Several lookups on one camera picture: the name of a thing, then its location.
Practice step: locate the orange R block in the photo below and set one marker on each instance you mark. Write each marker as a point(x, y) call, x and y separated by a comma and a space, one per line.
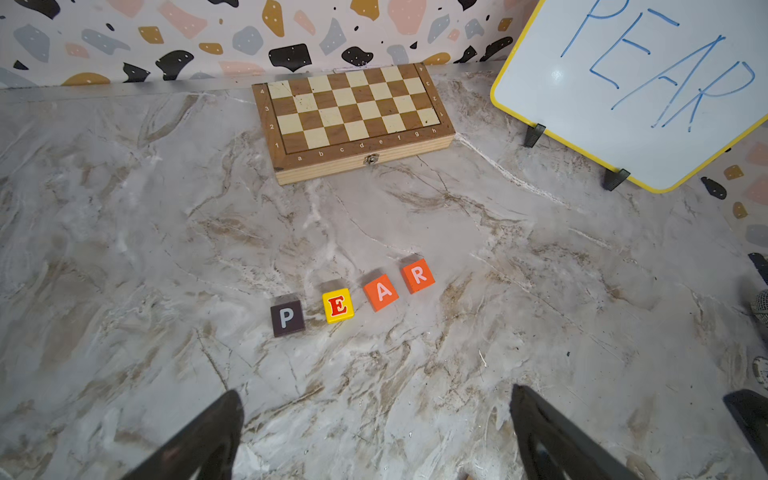
point(416, 273)

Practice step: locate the orange A block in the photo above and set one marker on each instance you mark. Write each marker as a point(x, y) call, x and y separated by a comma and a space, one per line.
point(379, 289)

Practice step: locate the yellow E block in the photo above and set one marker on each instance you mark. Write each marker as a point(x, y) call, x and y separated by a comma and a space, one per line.
point(338, 305)

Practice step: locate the black P block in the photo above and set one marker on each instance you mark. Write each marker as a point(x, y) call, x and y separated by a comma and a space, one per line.
point(287, 315)

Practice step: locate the yellow framed whiteboard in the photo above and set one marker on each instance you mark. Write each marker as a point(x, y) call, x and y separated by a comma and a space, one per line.
point(655, 88)

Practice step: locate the wooden chessboard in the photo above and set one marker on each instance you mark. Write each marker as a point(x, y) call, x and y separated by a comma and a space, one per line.
point(329, 124)

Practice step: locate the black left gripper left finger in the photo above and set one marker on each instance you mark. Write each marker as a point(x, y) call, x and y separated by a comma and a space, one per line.
point(205, 448)

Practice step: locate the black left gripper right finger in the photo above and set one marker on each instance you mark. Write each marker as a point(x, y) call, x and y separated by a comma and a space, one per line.
point(552, 447)

